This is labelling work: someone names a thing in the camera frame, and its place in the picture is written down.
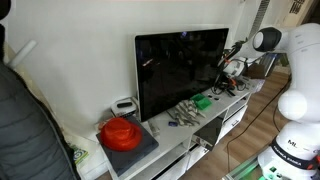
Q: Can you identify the small blue object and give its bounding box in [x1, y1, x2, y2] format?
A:
[168, 122, 178, 127]

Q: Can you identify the grey padded jacket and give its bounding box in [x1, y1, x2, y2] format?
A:
[0, 24, 79, 180]

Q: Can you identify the green printed paper bag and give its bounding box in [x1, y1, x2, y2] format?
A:
[69, 144, 89, 164]

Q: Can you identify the black flat screen television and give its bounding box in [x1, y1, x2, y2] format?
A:
[135, 28, 229, 121]

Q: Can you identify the white router box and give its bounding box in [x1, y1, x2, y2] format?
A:
[111, 98, 137, 117]

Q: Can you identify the dark grey flat box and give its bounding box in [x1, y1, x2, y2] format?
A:
[96, 116, 159, 176]

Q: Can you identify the white paper roll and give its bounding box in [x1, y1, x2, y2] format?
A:
[8, 40, 37, 69]

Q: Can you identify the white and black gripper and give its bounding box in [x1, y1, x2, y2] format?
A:
[213, 59, 247, 93]

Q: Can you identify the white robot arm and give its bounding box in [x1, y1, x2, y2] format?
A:
[219, 23, 320, 180]

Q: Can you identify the grey patterned cloth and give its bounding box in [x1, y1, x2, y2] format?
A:
[167, 100, 205, 126]

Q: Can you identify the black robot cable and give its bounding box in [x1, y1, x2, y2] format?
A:
[226, 76, 293, 174]

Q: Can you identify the red hat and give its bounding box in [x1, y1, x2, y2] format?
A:
[100, 117, 142, 151]

